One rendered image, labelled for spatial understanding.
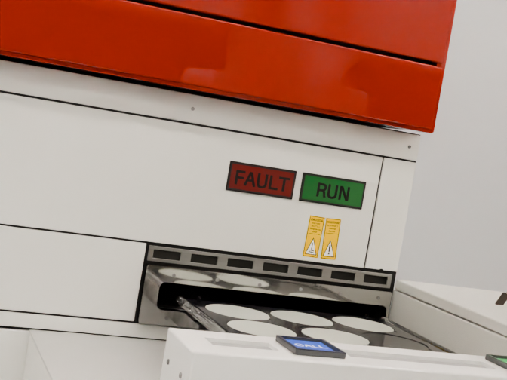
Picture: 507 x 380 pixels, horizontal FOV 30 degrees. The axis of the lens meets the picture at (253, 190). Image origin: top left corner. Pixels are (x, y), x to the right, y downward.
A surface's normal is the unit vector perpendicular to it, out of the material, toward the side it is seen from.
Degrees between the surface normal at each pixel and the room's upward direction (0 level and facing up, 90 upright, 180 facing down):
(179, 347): 90
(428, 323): 90
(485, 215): 90
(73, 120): 90
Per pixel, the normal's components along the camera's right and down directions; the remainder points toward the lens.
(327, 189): 0.33, 0.11
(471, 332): -0.93, -0.14
